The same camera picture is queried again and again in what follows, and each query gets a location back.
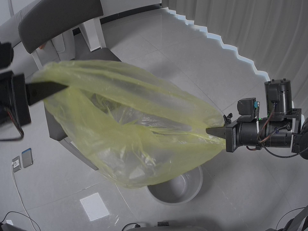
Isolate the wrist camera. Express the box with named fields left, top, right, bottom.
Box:
left=0, top=42, right=14, bottom=69
left=237, top=97, right=261, bottom=123

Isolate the white curtain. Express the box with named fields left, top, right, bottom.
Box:
left=161, top=0, right=308, bottom=82

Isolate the grey pillow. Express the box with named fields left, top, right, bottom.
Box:
left=14, top=0, right=47, bottom=21

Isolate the grey padded white chair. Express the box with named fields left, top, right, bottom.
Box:
left=18, top=0, right=124, bottom=171

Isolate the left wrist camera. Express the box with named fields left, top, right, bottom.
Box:
left=0, top=42, right=14, bottom=69

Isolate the yellow plastic bag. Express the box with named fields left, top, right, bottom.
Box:
left=31, top=60, right=228, bottom=189

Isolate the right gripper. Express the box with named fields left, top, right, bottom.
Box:
left=206, top=119, right=293, bottom=153

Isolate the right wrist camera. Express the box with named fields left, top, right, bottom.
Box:
left=237, top=97, right=261, bottom=123

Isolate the black cable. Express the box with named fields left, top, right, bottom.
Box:
left=261, top=143, right=304, bottom=159
left=275, top=207, right=308, bottom=231
left=0, top=123, right=25, bottom=141
left=0, top=211, right=37, bottom=231

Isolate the grey trash bin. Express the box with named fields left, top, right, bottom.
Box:
left=146, top=165, right=204, bottom=205

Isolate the white cable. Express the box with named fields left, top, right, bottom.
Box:
left=11, top=161, right=37, bottom=231

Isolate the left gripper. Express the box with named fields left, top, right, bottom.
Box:
left=0, top=71, right=69, bottom=127

